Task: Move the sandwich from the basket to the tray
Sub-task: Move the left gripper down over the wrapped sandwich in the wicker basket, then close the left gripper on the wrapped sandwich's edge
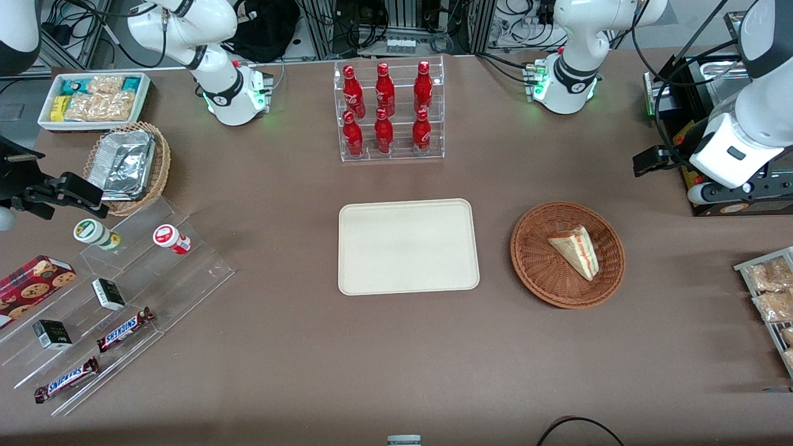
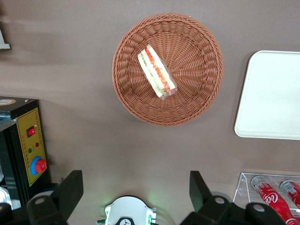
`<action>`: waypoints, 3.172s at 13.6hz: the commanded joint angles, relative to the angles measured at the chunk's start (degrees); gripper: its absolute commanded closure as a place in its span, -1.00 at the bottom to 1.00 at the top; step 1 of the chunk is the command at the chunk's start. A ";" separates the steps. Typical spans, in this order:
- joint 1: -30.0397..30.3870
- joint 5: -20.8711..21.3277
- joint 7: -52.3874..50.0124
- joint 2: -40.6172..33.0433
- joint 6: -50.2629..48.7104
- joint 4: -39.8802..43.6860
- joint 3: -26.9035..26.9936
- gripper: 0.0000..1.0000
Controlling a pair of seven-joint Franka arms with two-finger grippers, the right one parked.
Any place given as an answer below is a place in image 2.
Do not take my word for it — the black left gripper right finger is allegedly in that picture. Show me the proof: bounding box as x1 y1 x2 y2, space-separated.
180 170 233 225

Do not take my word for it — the triangle sandwich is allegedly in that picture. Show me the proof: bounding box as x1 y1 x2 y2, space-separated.
137 45 176 101

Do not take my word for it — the black food warmer machine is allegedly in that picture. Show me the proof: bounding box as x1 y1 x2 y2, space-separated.
0 96 51 209

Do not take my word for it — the metal snack tray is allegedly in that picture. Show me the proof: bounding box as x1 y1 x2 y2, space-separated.
0 28 11 50

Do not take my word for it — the round brown wicker basket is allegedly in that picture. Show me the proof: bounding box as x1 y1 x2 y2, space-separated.
112 13 225 127

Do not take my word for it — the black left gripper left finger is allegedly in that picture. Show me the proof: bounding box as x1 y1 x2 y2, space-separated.
26 170 84 225

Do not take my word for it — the clear acrylic bottle rack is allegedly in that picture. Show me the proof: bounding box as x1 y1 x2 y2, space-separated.
233 172 300 225

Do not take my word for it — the red emergency stop button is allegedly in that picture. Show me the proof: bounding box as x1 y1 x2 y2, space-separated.
30 156 47 176

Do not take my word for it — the red cola bottle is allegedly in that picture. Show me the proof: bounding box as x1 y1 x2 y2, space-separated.
280 180 300 211
251 175 296 225

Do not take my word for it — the beige plastic tray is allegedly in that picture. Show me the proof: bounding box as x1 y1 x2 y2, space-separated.
233 50 300 141

